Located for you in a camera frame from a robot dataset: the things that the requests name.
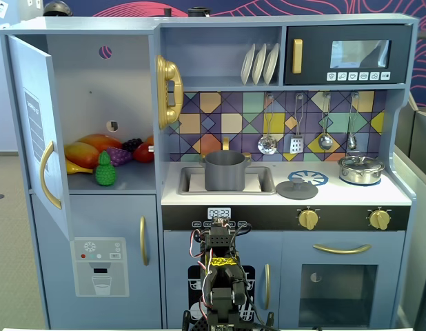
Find black round object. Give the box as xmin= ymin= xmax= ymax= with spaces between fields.
xmin=187 ymin=6 xmax=212 ymax=18

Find gold dishwasher door handle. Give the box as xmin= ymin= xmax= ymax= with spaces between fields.
xmin=263 ymin=263 xmax=272 ymax=311

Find yellow tape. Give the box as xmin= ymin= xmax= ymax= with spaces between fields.
xmin=212 ymin=256 xmax=239 ymax=268

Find green toy pineapple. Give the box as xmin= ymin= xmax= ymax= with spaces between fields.
xmin=95 ymin=150 xmax=119 ymax=188

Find blue open cabinet door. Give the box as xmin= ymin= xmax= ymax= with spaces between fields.
xmin=6 ymin=34 xmax=74 ymax=242

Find gray toy pot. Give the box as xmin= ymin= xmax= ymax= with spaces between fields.
xmin=199 ymin=150 xmax=252 ymax=192

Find blue oven door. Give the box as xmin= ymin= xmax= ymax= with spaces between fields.
xmin=281 ymin=231 xmax=406 ymax=329

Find gray toy sink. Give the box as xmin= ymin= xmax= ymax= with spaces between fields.
xmin=178 ymin=165 xmax=277 ymax=197

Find steel skimmer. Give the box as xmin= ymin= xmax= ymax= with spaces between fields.
xmin=256 ymin=93 xmax=278 ymax=155

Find red toy tomato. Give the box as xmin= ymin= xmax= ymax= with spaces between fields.
xmin=132 ymin=142 xmax=155 ymax=164

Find gold toy telephone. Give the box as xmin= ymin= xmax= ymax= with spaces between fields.
xmin=155 ymin=54 xmax=185 ymax=131

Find dark helmet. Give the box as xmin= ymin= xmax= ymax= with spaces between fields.
xmin=43 ymin=0 xmax=74 ymax=17

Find gold microwave handle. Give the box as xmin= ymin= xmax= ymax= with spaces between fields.
xmin=291 ymin=39 xmax=304 ymax=74

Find gold oven handle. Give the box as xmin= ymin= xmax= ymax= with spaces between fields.
xmin=312 ymin=243 xmax=373 ymax=255

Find gold cabinet door handle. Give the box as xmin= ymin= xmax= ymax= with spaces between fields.
xmin=39 ymin=140 xmax=63 ymax=210

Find blue toy kitchen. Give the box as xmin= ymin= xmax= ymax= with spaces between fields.
xmin=0 ymin=12 xmax=419 ymax=330

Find dark toy grapes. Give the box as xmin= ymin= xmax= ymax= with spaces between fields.
xmin=121 ymin=138 xmax=144 ymax=153

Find blue freezer door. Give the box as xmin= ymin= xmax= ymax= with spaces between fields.
xmin=30 ymin=193 xmax=163 ymax=330

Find orange red toy mango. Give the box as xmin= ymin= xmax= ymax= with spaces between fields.
xmin=77 ymin=133 xmax=124 ymax=154

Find dark microwave door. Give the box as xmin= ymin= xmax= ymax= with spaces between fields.
xmin=283 ymin=24 xmax=414 ymax=86

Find white toy plate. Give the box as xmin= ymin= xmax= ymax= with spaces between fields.
xmin=263 ymin=43 xmax=280 ymax=86
xmin=251 ymin=43 xmax=268 ymax=86
xmin=240 ymin=43 xmax=257 ymax=86

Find steel spoon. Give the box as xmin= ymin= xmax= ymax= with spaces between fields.
xmin=347 ymin=91 xmax=360 ymax=150

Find gold stove knob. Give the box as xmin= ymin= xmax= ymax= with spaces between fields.
xmin=368 ymin=208 xmax=392 ymax=231
xmin=298 ymin=208 xmax=321 ymax=231

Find black power cable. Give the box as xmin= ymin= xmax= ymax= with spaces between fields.
xmin=243 ymin=275 xmax=273 ymax=330

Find steel ladle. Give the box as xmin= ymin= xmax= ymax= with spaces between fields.
xmin=318 ymin=92 xmax=334 ymax=151

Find red white servo wire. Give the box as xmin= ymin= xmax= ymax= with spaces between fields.
xmin=190 ymin=229 xmax=209 ymax=259

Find steel slotted spatula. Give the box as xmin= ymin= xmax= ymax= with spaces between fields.
xmin=290 ymin=93 xmax=305 ymax=154

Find steel pot with lid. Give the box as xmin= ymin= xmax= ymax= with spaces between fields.
xmin=338 ymin=154 xmax=386 ymax=185

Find blue dishwasher door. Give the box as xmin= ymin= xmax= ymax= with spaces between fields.
xmin=163 ymin=230 xmax=283 ymax=329

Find gray pot lid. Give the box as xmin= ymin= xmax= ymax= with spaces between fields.
xmin=275 ymin=179 xmax=319 ymax=200

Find yellow red toy mango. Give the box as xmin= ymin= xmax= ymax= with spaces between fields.
xmin=63 ymin=141 xmax=101 ymax=170

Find purple toy grapes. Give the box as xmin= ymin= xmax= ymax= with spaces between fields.
xmin=105 ymin=146 xmax=134 ymax=168

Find gold freezer door handle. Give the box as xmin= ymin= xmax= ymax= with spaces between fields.
xmin=139 ymin=216 xmax=150 ymax=267

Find yellow toy banana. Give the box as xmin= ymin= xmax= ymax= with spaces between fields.
xmin=65 ymin=160 xmax=94 ymax=176

